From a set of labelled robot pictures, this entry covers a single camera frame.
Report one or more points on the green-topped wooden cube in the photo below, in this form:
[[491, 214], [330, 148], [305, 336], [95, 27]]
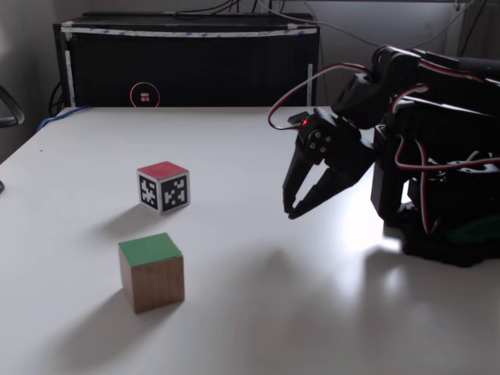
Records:
[[156, 273]]

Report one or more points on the red-topped cube with markers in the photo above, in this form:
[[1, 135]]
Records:
[[163, 187]]

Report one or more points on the black computer case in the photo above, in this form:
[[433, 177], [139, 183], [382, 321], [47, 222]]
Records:
[[218, 66]]

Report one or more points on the black chair armrest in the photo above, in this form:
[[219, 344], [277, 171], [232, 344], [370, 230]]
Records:
[[11, 105]]

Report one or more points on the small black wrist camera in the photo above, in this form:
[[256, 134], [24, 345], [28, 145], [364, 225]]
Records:
[[301, 119]]

